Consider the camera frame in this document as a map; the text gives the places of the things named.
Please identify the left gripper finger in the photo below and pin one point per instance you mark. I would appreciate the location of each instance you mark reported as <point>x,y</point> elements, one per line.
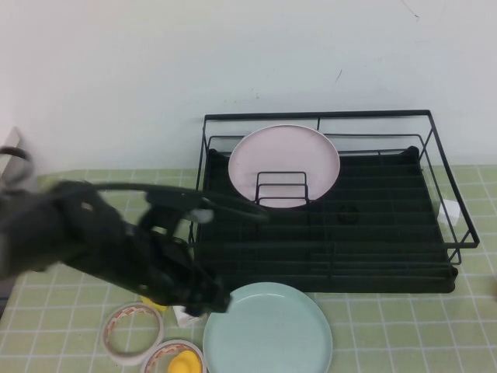
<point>220,297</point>
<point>198,309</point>

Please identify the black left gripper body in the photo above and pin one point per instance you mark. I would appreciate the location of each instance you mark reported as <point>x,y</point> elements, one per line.
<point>167,272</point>

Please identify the mint green round plate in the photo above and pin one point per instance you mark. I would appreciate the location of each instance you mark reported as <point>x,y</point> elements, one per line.
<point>272,330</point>

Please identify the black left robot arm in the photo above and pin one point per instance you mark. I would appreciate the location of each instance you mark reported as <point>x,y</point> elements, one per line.
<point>58,233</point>

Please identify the pink round plate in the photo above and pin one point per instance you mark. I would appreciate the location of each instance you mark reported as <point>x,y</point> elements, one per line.
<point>283,155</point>

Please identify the white USB charger block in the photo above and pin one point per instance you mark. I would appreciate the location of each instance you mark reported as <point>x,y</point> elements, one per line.
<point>182,316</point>
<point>450,211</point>

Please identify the yellow cube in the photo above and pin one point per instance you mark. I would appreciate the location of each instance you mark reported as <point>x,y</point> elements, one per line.
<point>155,305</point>

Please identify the white tape roll orange print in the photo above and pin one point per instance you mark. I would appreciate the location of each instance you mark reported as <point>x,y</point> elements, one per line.
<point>153,355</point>
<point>132,359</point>

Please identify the green checked tablecloth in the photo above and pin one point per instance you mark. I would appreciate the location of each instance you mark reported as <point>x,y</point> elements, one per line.
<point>388,330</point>

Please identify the black plastic drain tray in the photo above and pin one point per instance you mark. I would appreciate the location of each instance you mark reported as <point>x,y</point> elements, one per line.
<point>388,248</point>

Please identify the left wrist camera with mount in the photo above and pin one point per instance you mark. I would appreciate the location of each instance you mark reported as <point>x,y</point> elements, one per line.
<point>167,202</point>

